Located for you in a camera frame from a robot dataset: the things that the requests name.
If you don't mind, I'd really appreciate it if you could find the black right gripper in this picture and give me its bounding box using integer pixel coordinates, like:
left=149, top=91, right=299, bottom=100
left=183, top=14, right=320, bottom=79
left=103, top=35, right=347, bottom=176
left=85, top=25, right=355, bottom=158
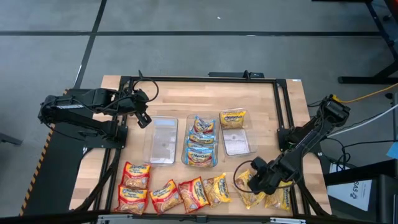
left=248, top=156, right=297, bottom=195

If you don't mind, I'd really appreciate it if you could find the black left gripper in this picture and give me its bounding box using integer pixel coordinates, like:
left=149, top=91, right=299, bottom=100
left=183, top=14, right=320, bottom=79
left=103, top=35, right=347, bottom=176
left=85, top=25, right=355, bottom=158
left=119, top=88, right=153, bottom=129

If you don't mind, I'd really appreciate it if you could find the red Maruchan ramen pack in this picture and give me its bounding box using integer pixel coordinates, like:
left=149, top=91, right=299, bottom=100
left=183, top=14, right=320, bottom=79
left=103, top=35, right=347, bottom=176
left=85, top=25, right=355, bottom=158
left=113, top=184, right=149, bottom=215
left=120, top=161, right=152, bottom=190
left=177, top=176, right=211, bottom=215
left=149, top=179, right=184, bottom=215

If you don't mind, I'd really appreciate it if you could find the clear plastic bin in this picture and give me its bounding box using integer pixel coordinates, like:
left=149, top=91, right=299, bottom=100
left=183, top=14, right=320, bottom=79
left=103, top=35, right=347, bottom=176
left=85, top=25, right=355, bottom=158
left=181, top=113, right=220, bottom=169
left=142, top=115, right=179, bottom=166
left=219, top=108, right=258, bottom=157

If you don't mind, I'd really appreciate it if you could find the white paper sheet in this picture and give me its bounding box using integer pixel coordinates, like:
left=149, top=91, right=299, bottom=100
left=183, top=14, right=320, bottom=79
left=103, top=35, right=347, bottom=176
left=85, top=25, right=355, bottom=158
left=326, top=179, right=373, bottom=213

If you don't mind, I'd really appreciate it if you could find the black mat with hazard stripes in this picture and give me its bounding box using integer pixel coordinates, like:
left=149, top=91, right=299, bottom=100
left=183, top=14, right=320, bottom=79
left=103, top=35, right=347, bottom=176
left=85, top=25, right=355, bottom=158
left=19, top=88, right=105, bottom=217

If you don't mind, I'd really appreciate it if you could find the black cabinet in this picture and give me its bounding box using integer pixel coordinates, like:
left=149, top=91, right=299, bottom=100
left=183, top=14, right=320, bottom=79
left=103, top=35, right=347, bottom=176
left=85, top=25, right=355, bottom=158
left=323, top=159, right=398, bottom=224

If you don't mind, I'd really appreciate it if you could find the dark grey furniture leg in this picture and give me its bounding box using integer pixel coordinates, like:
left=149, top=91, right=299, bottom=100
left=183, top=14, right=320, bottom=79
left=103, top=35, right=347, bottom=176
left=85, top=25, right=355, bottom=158
left=0, top=133, right=23, bottom=146

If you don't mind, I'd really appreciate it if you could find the blue object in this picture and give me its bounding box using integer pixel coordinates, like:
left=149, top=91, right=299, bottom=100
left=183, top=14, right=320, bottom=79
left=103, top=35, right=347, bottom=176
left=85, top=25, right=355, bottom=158
left=386, top=141, right=398, bottom=160

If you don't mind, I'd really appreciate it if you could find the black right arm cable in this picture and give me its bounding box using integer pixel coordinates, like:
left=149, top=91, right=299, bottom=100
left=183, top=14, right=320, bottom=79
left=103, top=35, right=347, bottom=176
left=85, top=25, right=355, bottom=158
left=233, top=159, right=261, bottom=194

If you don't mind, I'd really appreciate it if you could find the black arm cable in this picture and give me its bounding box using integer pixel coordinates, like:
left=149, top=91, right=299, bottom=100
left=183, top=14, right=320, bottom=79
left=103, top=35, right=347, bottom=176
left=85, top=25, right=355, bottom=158
left=132, top=70, right=160, bottom=103
left=233, top=159, right=261, bottom=194

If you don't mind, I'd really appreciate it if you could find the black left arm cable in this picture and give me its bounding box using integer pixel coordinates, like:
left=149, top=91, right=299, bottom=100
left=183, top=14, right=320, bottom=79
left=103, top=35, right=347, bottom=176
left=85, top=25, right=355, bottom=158
left=132, top=70, right=160, bottom=103

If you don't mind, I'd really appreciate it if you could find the black metal table frame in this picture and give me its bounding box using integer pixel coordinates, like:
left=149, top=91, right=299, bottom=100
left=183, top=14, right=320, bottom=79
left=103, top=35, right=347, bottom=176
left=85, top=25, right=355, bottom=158
left=70, top=74, right=332, bottom=218

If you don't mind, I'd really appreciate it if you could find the black and silver rail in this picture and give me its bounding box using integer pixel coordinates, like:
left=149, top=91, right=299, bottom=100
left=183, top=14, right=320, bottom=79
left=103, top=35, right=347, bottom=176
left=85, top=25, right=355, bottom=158
left=0, top=210, right=398, bottom=224

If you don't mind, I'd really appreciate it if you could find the black floor cable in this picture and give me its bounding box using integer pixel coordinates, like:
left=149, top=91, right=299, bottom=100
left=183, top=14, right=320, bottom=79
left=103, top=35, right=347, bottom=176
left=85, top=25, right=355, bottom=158
left=320, top=136, right=398, bottom=170

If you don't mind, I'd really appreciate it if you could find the white cable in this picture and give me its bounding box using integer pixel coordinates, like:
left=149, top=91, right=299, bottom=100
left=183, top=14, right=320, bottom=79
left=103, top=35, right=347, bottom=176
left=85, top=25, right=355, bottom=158
left=326, top=104, right=398, bottom=138

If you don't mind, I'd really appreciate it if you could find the yellow power cable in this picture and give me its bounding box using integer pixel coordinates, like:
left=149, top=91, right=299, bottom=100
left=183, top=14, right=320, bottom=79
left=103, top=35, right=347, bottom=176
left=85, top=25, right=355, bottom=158
left=340, top=82, right=398, bottom=104

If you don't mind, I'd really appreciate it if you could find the black desk leg frame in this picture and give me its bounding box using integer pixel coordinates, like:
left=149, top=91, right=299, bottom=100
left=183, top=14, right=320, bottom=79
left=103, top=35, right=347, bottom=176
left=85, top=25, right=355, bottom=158
left=312, top=0, right=398, bottom=85

